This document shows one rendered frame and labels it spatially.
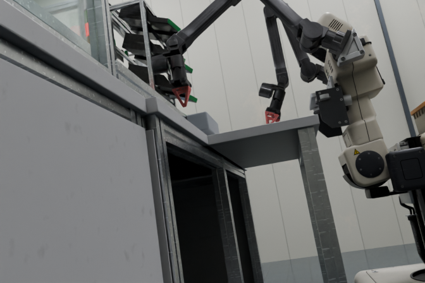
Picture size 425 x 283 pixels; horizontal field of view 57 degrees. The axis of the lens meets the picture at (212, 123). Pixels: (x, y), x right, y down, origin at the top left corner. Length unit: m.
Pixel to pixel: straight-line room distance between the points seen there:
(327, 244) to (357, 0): 4.35
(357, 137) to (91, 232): 1.30
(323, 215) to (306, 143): 0.20
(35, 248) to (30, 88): 0.15
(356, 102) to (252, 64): 3.33
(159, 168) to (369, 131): 1.08
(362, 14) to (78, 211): 4.89
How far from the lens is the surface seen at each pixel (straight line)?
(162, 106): 0.75
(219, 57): 5.04
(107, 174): 0.53
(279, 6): 1.67
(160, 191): 0.70
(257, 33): 5.08
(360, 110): 1.70
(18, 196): 0.38
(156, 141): 0.71
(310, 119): 1.13
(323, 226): 1.13
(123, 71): 0.83
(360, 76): 1.72
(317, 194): 1.13
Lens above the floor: 0.64
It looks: 13 degrees up
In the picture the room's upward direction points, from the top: 9 degrees counter-clockwise
